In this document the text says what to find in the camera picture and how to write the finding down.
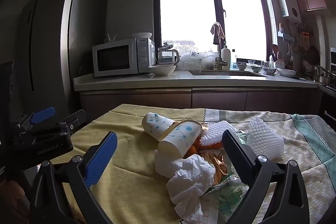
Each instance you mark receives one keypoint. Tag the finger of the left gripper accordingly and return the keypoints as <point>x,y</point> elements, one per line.
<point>41,116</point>
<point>73,122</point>

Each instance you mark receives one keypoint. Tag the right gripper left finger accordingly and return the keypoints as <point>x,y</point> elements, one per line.
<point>50,203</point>

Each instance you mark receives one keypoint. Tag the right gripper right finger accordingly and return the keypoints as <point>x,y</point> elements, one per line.
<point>289,203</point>

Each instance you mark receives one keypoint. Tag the green clear plastic wrapper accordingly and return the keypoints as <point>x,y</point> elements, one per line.
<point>228,194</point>

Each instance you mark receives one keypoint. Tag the white foam fruit net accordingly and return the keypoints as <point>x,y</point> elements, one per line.
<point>263,140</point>

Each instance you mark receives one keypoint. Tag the blue dotted paper cup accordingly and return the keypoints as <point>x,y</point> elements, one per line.
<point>180,138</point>
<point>156,125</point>

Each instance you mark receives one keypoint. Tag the copper foil snack wrapper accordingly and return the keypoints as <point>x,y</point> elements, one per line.
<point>221,170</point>

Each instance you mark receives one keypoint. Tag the white tissue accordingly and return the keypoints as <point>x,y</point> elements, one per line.
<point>189,179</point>

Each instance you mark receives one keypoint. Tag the orange peel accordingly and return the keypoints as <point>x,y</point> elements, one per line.
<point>196,148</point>

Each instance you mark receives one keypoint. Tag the kitchen faucet with cloth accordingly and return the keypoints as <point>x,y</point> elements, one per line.
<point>218,33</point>

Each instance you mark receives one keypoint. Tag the brown base cabinets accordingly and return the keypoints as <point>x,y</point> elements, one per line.
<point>287,100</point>

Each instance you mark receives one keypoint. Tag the grey refrigerator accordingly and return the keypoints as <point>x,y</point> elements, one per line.
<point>54,46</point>

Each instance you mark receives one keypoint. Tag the yellow patterned tablecloth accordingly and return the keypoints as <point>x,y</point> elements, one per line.
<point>131,191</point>

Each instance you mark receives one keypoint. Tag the white microwave oven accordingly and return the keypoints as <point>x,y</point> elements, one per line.
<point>124,57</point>

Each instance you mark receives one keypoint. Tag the white bowl on counter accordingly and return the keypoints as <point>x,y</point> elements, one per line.
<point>162,70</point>

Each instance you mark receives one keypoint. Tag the bowl on microwave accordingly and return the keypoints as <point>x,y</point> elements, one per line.
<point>142,35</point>

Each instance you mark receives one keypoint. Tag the glass kettle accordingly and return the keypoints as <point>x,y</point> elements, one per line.
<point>168,55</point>

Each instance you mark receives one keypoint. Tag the black oven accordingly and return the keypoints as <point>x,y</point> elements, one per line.
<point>327,108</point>

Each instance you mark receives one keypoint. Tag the white dish on counter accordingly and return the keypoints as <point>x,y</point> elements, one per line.
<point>286,72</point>

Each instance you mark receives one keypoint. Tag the white soap bottle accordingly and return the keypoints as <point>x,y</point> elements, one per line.
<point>226,57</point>

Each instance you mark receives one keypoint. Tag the white water heater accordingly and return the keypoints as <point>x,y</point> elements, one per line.
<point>290,10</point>

